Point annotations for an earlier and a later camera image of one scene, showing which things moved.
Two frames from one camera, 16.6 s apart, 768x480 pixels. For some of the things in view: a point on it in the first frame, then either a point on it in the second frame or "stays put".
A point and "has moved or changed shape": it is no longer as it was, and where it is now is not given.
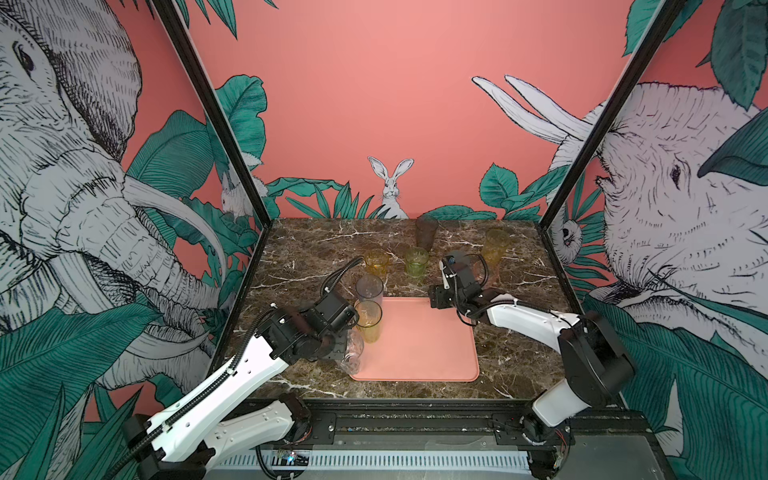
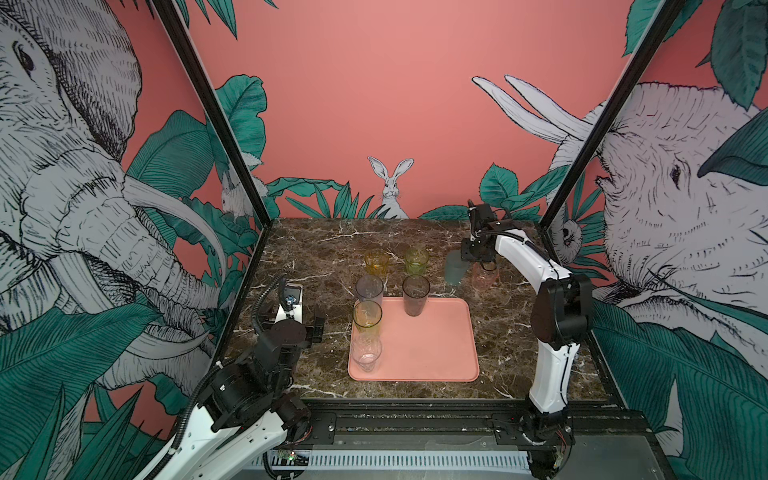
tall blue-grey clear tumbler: (369, 287) stays put
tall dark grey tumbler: (425, 228) → (415, 290)
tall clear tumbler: (353, 351) has moved or changed shape
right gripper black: (437, 295) → (466, 251)
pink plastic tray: (419, 343) stays put
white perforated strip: (304, 459) stays put
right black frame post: (666, 16) stays put
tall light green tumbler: (369, 315) stays put
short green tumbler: (416, 259) stays put
